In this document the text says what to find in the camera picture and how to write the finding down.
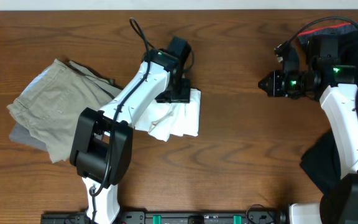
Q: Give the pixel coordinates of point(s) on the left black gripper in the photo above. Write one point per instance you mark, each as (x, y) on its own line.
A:
(184, 98)

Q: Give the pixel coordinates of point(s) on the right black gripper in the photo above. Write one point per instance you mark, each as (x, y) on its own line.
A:
(276, 90)

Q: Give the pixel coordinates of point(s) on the white printed t-shirt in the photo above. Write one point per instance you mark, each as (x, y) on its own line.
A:
(161, 120)

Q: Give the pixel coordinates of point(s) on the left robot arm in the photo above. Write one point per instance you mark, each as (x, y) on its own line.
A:
(102, 145)

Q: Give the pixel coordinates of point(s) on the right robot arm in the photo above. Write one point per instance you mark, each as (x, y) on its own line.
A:
(340, 205)

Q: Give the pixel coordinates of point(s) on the black garment red trim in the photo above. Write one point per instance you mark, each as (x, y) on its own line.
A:
(335, 154)

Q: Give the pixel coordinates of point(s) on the folded khaki trousers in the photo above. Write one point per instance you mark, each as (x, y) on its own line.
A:
(50, 105)

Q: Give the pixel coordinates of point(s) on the folded grey garment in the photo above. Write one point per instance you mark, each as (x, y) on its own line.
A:
(21, 135)

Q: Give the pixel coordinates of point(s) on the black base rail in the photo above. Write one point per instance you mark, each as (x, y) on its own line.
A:
(256, 216)

